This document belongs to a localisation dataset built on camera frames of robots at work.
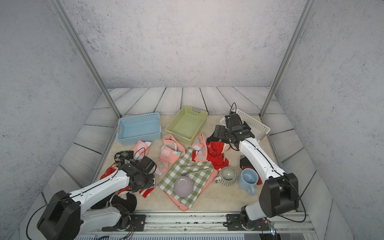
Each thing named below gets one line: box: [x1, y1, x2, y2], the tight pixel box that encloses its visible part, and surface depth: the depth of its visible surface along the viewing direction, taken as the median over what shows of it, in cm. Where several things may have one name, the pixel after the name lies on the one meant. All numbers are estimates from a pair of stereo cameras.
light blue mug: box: [237, 167, 259, 196], surface depth 82 cm
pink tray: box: [164, 169, 219, 211], surface depth 82 cm
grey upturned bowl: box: [173, 175, 194, 198], surface depth 81 cm
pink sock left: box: [132, 139, 152, 161], surface depth 100 cm
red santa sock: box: [100, 161, 119, 180], surface depth 91 cm
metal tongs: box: [180, 164, 210, 176], surface depth 93 cm
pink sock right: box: [191, 133, 208, 162], surface depth 101 cm
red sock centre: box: [206, 141, 229, 171], surface depth 95 cm
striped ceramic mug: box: [214, 166, 237, 187], surface depth 84 cm
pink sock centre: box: [154, 134, 186, 175], surface depth 95 cm
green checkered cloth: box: [158, 147, 215, 208], surface depth 91 cm
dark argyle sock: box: [114, 150, 136, 167], surface depth 93 cm
